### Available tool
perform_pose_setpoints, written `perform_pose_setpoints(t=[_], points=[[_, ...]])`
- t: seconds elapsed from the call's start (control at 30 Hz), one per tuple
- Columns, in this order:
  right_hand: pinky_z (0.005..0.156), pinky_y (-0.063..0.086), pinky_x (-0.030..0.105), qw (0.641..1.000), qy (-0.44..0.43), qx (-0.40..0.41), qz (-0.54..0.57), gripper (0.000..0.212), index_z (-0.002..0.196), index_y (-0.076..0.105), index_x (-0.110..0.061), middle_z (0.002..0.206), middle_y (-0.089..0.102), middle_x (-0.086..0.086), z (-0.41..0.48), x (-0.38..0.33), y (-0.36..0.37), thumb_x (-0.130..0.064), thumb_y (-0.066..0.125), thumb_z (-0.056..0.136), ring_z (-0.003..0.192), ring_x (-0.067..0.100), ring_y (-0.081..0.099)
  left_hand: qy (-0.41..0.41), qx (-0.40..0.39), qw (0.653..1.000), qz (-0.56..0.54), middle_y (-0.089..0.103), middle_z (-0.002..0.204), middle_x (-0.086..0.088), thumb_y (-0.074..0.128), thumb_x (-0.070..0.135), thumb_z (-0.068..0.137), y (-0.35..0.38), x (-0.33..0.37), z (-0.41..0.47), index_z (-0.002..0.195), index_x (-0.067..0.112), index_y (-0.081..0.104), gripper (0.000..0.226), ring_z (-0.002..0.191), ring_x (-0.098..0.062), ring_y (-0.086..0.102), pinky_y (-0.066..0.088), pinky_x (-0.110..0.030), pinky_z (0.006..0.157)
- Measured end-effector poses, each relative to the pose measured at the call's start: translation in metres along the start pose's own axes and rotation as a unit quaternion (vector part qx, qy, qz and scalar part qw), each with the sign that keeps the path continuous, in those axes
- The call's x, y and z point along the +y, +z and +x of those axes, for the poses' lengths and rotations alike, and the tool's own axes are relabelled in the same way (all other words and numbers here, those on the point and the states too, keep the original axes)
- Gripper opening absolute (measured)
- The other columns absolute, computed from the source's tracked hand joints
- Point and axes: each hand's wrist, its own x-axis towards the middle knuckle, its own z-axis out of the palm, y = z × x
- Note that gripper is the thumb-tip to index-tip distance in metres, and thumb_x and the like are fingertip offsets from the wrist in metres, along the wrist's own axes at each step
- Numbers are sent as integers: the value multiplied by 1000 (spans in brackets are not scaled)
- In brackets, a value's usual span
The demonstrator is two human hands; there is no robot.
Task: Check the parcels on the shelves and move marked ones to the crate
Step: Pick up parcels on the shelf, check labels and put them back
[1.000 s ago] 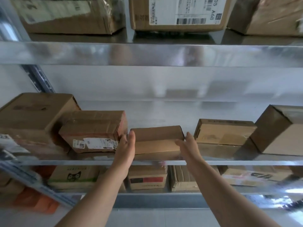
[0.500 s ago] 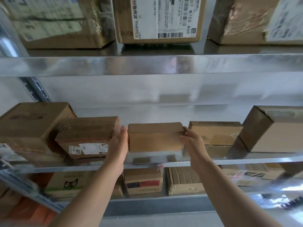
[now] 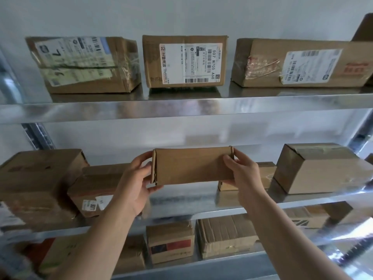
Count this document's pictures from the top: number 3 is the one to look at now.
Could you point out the person's left hand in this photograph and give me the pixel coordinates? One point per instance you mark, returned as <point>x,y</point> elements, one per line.
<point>131,192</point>

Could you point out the person's right hand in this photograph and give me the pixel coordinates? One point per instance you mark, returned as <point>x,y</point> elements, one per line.
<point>249,183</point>

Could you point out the slim box with blue-edged label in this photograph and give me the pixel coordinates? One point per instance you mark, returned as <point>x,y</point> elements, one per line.
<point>268,174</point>

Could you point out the red printed box 8077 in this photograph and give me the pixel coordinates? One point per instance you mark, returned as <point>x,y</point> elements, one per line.
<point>96,180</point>

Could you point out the boxes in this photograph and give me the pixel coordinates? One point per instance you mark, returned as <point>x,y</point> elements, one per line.
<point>224,236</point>

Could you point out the slim box with yellow-striped label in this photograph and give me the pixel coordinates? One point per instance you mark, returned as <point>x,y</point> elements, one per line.
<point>189,166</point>

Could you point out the cube box with taped top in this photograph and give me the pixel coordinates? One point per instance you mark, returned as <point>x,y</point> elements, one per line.
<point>314,172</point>

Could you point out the metal shelving rack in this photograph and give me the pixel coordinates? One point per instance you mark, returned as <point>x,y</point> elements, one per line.
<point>174,109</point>

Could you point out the small tape-wrapped cardboard box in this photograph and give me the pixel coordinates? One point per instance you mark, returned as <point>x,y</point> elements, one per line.
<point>122,69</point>

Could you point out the box labelled 507 N705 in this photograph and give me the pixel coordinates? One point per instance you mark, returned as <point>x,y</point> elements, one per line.
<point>151,61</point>

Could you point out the long box red print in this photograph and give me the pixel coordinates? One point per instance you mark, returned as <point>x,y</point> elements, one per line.
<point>262,49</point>

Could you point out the tape-wrapped cubic cardboard box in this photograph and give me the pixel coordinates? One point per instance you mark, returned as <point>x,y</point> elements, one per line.
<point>365,29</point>

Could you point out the person's right forearm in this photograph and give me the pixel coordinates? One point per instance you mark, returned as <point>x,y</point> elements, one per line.
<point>294,244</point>

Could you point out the person's left forearm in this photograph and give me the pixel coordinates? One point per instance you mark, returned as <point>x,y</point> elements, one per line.
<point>93,247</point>

